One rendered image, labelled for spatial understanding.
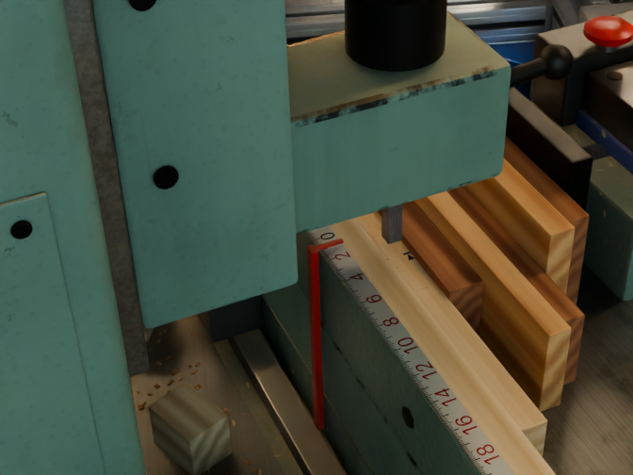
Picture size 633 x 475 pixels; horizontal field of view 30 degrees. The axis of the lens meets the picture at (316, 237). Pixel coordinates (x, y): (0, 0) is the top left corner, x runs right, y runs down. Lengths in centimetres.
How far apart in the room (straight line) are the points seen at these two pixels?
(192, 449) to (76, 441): 22
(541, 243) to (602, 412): 10
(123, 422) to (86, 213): 12
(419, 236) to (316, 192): 12
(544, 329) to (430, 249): 10
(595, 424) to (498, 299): 8
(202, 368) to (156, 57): 38
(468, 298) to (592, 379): 8
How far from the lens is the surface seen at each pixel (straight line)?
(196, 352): 83
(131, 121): 49
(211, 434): 74
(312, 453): 74
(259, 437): 77
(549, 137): 69
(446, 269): 67
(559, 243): 66
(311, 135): 57
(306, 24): 137
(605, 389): 67
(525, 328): 64
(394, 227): 67
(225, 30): 48
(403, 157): 60
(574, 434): 65
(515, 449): 57
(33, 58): 42
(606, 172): 73
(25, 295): 47
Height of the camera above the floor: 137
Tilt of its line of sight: 38 degrees down
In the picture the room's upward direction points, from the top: 2 degrees counter-clockwise
